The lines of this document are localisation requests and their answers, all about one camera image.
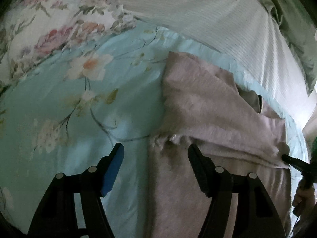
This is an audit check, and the person's right hand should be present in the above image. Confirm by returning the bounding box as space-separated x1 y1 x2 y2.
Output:
292 179 316 217

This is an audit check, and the light blue floral quilt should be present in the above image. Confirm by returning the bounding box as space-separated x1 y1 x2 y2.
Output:
1 22 308 237

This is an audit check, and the green ruffled pillow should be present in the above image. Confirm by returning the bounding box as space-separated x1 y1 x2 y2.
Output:
258 0 316 95

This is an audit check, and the white ribbed bedspread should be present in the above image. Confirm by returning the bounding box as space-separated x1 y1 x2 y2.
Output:
120 0 316 128

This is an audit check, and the white pink floral pillow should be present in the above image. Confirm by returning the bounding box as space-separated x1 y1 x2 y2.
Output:
1 0 136 87

